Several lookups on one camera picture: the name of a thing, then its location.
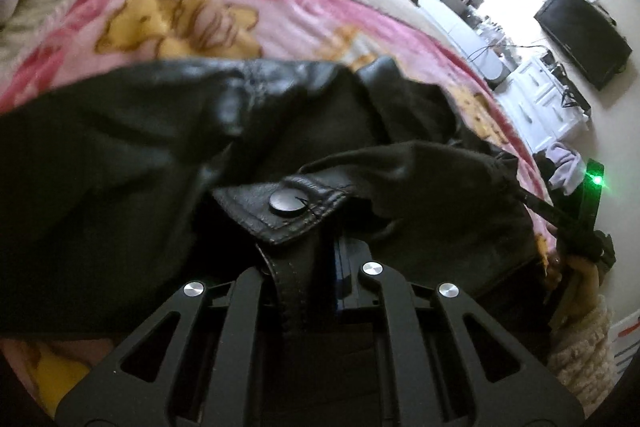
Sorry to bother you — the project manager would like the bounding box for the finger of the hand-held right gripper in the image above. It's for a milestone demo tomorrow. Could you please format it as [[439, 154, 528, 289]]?
[[517, 192, 581, 228]]

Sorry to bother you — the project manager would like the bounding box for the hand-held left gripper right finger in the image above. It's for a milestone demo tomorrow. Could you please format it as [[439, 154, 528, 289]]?
[[332, 234, 586, 427]]

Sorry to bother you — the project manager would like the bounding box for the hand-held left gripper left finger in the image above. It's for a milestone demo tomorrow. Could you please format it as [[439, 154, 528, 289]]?
[[54, 267, 273, 427]]

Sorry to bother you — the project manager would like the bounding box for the black leather jacket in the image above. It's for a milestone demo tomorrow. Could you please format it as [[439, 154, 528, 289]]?
[[0, 56, 551, 343]]

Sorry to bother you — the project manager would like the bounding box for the person's right forearm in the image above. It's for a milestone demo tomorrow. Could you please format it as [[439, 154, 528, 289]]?
[[547, 292, 617, 403]]

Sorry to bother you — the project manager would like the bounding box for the person's right hand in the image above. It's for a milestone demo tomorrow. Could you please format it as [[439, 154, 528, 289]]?
[[542, 252, 603, 328]]

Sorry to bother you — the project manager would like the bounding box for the lavender hanging cloth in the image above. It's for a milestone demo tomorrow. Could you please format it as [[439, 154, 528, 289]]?
[[542, 142, 587, 196]]

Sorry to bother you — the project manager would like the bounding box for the white dresser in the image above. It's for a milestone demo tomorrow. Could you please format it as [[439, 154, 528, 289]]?
[[495, 57, 593, 152]]

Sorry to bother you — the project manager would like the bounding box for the black flat television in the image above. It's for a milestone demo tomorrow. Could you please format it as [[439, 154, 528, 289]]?
[[534, 0, 633, 92]]

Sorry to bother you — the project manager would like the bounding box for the white table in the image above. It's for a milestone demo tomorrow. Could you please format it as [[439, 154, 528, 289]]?
[[417, 0, 507, 84]]

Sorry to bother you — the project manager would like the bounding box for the pink printed blanket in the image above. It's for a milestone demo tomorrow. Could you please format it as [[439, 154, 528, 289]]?
[[0, 0, 561, 418]]

